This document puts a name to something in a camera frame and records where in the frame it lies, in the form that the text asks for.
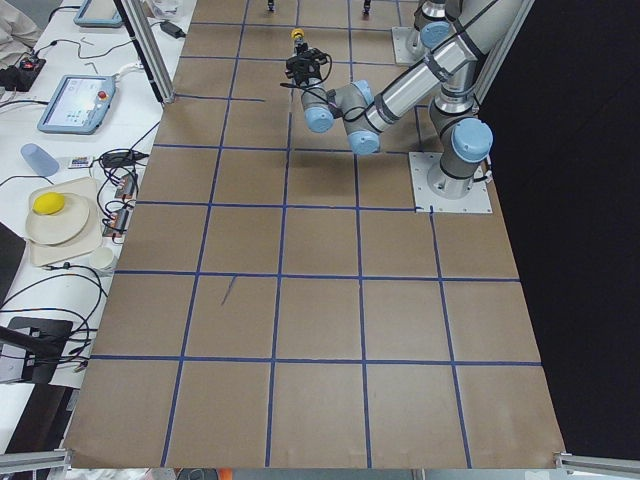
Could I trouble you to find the black power strip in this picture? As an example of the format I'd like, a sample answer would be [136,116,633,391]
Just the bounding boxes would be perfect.
[0,57,46,92]

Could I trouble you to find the beige round plate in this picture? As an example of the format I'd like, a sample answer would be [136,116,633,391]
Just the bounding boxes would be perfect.
[25,193,90,245]

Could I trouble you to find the black camera stand base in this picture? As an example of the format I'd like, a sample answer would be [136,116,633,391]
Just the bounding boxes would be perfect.
[1,316,73,384]

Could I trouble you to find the black power adapter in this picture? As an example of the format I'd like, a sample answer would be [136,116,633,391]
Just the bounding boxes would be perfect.
[160,20,186,39]

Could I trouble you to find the aluminium frame post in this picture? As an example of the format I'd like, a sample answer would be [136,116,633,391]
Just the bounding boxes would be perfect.
[113,0,175,104]

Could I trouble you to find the yellow lemon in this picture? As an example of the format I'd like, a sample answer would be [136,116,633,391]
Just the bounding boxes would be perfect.
[32,192,66,215]

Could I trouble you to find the light blue plastic cup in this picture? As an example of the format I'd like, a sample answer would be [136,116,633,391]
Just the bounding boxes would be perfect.
[20,143,59,177]

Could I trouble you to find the blue teach pendant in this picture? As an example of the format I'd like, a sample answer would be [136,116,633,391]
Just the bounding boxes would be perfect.
[74,0,123,28]
[37,75,116,135]

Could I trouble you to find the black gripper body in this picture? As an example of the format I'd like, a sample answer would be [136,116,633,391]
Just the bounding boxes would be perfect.
[293,42,320,83]

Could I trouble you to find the white paper cup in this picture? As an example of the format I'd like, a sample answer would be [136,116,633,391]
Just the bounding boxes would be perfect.
[89,247,118,275]

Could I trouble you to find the beige rectangular tray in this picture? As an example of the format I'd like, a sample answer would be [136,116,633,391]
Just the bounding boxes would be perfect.
[25,177,102,267]

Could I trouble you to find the blue teach pendant near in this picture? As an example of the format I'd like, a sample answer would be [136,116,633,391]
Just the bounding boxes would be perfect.
[37,75,116,135]

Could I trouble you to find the small remote control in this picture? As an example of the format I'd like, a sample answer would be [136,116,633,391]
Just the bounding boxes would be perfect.
[68,156,95,169]

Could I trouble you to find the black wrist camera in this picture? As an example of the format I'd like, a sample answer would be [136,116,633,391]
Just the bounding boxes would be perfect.
[285,55,308,86]

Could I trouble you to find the blue teach pendant far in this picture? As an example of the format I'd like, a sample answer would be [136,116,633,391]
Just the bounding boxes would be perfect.
[74,0,123,28]

